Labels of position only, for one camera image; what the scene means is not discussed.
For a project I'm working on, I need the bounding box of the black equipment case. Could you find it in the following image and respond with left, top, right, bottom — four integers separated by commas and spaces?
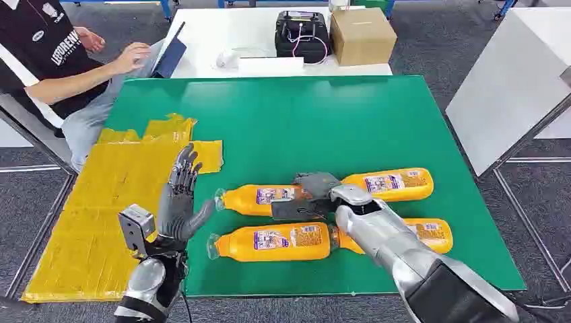
273, 10, 333, 65

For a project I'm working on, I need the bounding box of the orange drink bottle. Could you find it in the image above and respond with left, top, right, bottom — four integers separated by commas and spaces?
214, 184, 310, 217
331, 217, 454, 256
207, 221, 334, 262
341, 167, 435, 203

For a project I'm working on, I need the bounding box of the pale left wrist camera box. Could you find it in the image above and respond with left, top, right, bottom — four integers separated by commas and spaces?
117, 204, 156, 256

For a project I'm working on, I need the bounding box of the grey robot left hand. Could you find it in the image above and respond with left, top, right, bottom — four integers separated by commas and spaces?
156, 143, 217, 246

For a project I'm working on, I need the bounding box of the grey metal frame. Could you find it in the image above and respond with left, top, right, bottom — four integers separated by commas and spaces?
0, 92, 77, 300
476, 92, 571, 293

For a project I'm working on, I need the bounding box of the green table mat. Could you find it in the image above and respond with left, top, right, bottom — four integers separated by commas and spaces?
104, 75, 528, 298

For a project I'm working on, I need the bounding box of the yellow plastic sheet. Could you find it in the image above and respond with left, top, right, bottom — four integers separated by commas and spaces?
21, 113, 224, 304

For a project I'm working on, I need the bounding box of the pink white cable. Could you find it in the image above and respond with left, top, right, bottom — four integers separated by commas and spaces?
287, 22, 331, 66

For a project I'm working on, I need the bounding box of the person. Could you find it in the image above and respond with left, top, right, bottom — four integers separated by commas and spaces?
0, 0, 153, 175

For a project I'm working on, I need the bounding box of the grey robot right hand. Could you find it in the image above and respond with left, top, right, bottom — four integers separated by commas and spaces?
271, 172, 343, 222

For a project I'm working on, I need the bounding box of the person's left hand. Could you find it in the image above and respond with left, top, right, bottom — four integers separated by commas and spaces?
73, 26, 107, 55

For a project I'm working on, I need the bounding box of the large white board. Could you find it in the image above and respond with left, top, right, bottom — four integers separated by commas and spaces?
445, 6, 571, 178

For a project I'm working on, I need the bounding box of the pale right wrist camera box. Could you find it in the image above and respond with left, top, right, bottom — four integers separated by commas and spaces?
330, 183, 374, 207

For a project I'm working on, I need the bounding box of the white computer mouse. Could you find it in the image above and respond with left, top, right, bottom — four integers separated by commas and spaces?
215, 48, 242, 71

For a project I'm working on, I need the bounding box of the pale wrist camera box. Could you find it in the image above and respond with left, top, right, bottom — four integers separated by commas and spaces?
117, 204, 156, 256
330, 183, 374, 207

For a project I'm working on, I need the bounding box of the black floor cable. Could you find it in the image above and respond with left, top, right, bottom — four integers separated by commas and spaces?
520, 257, 571, 323

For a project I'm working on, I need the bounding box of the brown cardboard box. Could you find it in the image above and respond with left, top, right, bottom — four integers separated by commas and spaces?
329, 7, 399, 67

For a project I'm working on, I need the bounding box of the person's right hand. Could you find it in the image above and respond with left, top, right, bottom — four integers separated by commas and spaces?
110, 42, 153, 75

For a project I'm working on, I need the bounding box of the white table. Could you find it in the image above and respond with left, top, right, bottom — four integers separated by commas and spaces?
154, 5, 394, 80

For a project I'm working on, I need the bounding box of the flat white box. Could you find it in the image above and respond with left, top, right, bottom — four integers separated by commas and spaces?
237, 56, 306, 78

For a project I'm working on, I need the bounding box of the dark blue tablet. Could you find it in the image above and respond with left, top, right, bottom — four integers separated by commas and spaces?
151, 21, 188, 80

